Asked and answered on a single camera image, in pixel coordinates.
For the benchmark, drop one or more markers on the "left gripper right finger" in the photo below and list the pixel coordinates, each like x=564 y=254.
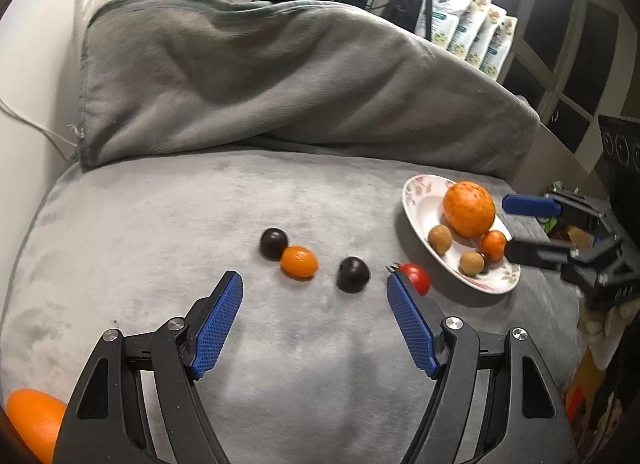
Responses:
x=524 y=420

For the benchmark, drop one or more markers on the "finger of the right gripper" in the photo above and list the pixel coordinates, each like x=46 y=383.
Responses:
x=554 y=255
x=532 y=206

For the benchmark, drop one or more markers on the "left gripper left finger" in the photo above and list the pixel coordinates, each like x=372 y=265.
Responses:
x=106 y=421

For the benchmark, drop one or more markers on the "small mandarin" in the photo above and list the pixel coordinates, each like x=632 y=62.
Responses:
x=492 y=245

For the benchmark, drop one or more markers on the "brown longan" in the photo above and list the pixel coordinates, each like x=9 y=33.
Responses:
x=440 y=239
x=472 y=264

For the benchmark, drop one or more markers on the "large rough orange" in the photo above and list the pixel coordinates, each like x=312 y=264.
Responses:
x=469 y=209

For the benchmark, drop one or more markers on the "smooth orange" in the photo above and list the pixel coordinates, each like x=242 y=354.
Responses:
x=37 y=417

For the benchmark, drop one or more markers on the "red cherry tomato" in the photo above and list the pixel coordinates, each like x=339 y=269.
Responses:
x=418 y=277

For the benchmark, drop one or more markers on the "dark plum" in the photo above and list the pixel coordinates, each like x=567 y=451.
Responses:
x=353 y=275
x=273 y=243

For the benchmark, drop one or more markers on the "small kumquat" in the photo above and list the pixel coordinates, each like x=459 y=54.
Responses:
x=299 y=262

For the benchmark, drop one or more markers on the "floral white plate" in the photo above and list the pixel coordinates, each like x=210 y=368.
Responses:
x=422 y=197

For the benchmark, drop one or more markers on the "floral refill pouch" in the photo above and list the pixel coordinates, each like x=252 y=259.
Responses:
x=478 y=49
x=469 y=25
x=499 y=48
x=439 y=23

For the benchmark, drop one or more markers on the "grey seat cushion cover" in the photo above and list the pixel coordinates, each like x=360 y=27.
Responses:
x=309 y=373

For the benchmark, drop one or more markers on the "grey blanket backrest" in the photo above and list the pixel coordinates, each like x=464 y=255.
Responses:
x=163 y=77

